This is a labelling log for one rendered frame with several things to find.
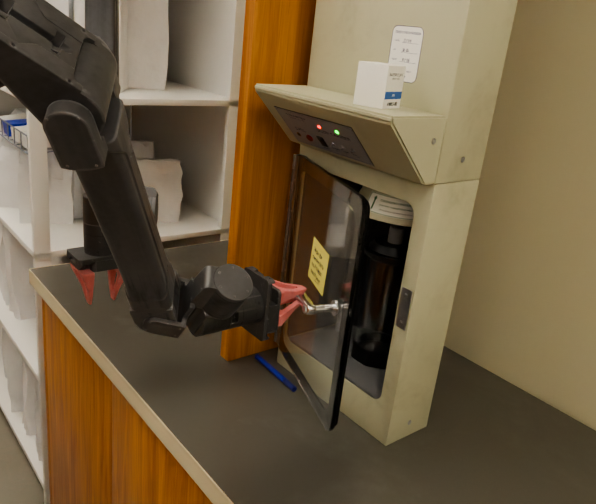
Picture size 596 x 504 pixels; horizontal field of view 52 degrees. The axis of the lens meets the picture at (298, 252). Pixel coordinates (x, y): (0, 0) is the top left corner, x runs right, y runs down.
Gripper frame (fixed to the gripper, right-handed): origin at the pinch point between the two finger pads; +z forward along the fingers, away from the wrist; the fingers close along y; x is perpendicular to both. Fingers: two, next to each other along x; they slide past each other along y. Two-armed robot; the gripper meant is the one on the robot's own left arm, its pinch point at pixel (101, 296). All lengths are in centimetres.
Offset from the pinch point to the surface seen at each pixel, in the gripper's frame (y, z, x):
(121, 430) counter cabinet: 5.6, 34.0, 3.8
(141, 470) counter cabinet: 5.5, 37.5, -6.1
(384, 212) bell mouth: 35, -23, -35
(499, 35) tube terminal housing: 41, -52, -46
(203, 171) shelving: 76, 1, 90
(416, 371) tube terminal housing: 37, 3, -46
